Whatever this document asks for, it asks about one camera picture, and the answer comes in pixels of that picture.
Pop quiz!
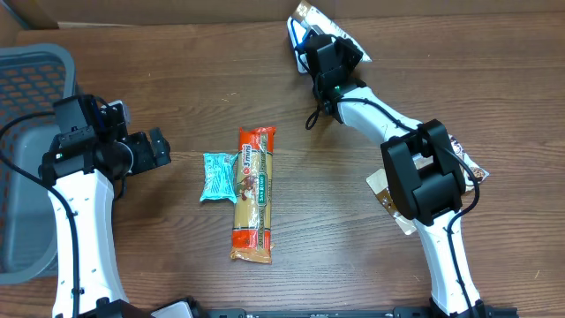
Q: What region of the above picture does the teal wet wipes packet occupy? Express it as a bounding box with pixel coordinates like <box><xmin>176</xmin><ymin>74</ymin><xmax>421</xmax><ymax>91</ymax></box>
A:
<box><xmin>200</xmin><ymin>153</ymin><xmax>237</xmax><ymax>203</ymax></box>

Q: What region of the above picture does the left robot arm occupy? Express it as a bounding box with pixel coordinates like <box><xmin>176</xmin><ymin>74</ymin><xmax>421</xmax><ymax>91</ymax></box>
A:
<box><xmin>40</xmin><ymin>95</ymin><xmax>171</xmax><ymax>317</ymax></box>

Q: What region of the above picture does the orange spaghetti packet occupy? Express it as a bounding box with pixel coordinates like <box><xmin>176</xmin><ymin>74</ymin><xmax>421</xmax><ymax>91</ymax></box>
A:
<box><xmin>230</xmin><ymin>126</ymin><xmax>276</xmax><ymax>264</ymax></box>

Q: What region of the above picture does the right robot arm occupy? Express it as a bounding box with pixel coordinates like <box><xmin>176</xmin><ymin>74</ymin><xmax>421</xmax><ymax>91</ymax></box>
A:
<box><xmin>296</xmin><ymin>33</ymin><xmax>486</xmax><ymax>317</ymax></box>

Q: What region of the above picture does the dark grey plastic basket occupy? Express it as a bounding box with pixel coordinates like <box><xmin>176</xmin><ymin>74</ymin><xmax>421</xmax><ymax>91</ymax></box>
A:
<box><xmin>0</xmin><ymin>42</ymin><xmax>79</xmax><ymax>285</ymax></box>

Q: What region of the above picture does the beige brown snack pouch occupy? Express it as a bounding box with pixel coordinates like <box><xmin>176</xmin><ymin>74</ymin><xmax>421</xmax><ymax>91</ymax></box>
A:
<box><xmin>366</xmin><ymin>134</ymin><xmax>489</xmax><ymax>235</ymax></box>

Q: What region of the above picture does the white barcode scanner box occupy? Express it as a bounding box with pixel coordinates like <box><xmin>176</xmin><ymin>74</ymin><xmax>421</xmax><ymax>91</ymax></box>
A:
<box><xmin>287</xmin><ymin>17</ymin><xmax>313</xmax><ymax>74</ymax></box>

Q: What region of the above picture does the white tube with gold cap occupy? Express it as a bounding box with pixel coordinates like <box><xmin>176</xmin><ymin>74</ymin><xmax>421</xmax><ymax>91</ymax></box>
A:
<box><xmin>287</xmin><ymin>0</ymin><xmax>372</xmax><ymax>63</ymax></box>

